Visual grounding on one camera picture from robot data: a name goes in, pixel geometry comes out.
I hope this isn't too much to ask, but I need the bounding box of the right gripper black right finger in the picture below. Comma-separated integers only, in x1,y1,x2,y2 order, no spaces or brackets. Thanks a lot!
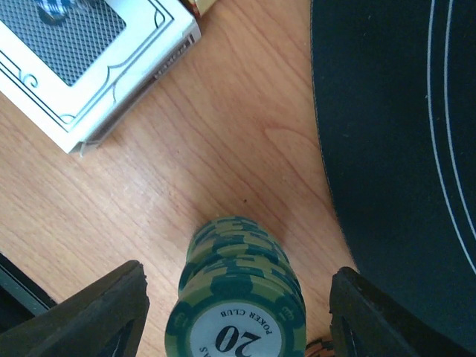
329,267,475,356

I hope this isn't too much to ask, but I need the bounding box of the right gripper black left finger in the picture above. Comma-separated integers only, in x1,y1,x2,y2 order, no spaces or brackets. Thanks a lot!
1,260,149,356

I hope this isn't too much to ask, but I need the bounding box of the orange poker chip stack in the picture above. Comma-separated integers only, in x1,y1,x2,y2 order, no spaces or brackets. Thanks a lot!
304,338,335,357

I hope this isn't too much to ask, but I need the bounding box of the green poker chip stack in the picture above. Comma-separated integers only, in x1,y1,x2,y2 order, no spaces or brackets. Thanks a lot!
164,216,306,356

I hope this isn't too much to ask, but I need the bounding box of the black round poker mat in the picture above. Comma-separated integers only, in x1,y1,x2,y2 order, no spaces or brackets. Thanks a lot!
311,1,475,351

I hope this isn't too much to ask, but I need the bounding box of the blue backed card deck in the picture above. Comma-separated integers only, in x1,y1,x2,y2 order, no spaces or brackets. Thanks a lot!
0,0,127,88

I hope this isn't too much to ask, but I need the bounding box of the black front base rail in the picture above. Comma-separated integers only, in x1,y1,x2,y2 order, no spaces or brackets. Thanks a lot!
0,254,57,333

